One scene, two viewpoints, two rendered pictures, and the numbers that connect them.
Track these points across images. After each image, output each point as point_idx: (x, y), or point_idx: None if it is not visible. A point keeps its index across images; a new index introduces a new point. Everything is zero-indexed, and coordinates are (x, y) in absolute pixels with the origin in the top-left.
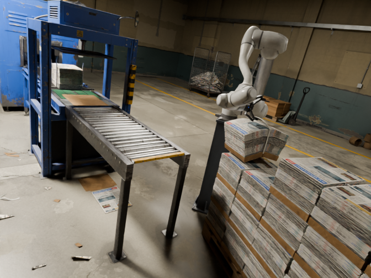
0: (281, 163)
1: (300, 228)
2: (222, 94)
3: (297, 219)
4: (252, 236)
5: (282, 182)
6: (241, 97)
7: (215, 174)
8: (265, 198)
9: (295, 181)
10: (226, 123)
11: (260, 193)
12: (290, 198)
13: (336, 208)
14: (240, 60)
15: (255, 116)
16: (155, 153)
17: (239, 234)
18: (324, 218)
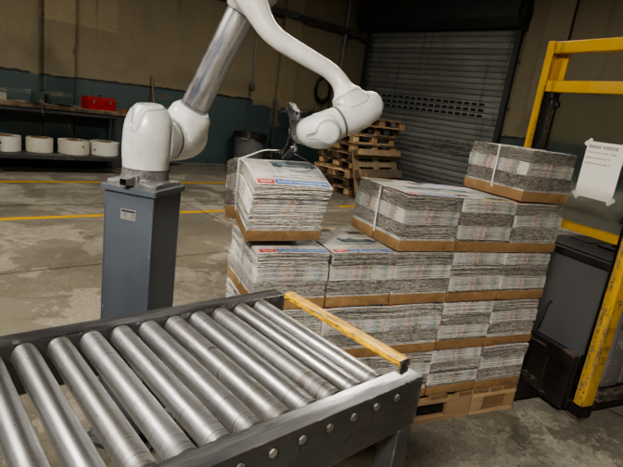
0: (411, 200)
1: (447, 263)
2: (327, 117)
3: (442, 256)
4: (378, 334)
5: (415, 226)
6: (375, 115)
7: None
8: (389, 266)
9: (432, 213)
10: (263, 183)
11: (378, 265)
12: (430, 237)
13: (479, 213)
14: (279, 31)
15: (199, 151)
16: (311, 331)
17: (352, 355)
18: (473, 231)
